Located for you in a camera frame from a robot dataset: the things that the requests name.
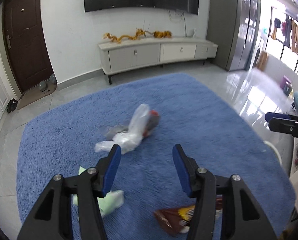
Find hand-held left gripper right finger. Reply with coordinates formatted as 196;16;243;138
172;144;279;240

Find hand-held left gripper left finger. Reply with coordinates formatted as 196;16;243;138
17;144;122;240

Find brown packet with white label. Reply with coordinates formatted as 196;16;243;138
153;197;225;236

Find blue fluffy mat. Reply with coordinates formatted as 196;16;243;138
16;73;297;240

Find white plastic bag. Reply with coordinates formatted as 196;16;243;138
94;130;144;155

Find hanging clothes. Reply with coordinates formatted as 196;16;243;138
271;17;298;57

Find golden dragon ornament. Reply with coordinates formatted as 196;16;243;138
103;28;173;45

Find white television cabinet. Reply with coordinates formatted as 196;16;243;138
98;36;219;85

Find brown door mat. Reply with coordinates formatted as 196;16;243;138
16;82;58;111

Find steel refrigerator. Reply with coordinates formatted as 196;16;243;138
226;0;261;72

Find cardboard box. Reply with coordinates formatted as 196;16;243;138
256;51;269;72

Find clear plastic bag red contents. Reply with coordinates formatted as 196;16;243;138
127;103;161;138

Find dark brown door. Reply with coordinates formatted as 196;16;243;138
2;0;54;95

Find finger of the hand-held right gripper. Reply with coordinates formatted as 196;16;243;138
265;111;298;141

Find black shoes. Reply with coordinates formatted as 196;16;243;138
6;98;19;113

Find purple storage box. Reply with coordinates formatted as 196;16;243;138
279;76;294;96

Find light green wrapper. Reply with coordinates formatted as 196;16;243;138
72;166;125;217

